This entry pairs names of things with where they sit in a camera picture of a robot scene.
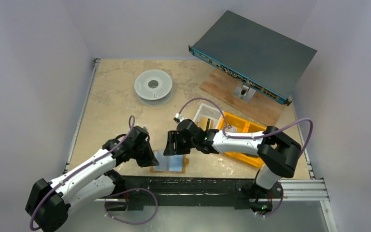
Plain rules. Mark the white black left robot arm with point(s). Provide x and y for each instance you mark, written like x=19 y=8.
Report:
x=50 y=203

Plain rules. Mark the brown wooden board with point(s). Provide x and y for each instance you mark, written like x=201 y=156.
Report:
x=260 y=108

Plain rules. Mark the white plastic bin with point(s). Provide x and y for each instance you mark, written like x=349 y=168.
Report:
x=210 y=112

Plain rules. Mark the yellow leather card holder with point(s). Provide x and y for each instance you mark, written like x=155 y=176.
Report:
x=169 y=164

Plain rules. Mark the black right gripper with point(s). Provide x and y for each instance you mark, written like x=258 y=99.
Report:
x=175 y=142

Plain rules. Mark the yellow plastic bin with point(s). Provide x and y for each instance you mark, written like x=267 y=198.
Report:
x=256 y=162
x=240 y=123

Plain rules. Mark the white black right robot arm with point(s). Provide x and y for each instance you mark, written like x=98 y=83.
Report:
x=279 y=152

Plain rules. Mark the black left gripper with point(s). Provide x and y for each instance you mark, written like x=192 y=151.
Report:
x=149 y=160

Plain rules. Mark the aluminium frame rail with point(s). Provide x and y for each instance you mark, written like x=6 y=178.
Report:
x=96 y=63

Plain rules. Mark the yellow plastic bin middle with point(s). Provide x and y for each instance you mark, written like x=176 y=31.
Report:
x=240 y=123

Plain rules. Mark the white filament spool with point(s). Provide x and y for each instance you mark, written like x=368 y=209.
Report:
x=153 y=87

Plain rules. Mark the blue grey network switch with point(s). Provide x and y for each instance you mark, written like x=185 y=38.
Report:
x=261 y=58

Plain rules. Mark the gold credit cards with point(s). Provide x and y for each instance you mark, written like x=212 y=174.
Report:
x=205 y=123

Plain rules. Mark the yellow plastic bin right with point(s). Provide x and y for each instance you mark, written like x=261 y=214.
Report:
x=256 y=162

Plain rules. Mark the grey metal stand bracket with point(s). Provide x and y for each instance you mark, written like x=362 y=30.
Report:
x=244 y=92

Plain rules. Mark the white card in bin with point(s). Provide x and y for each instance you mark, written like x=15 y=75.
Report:
x=231 y=128

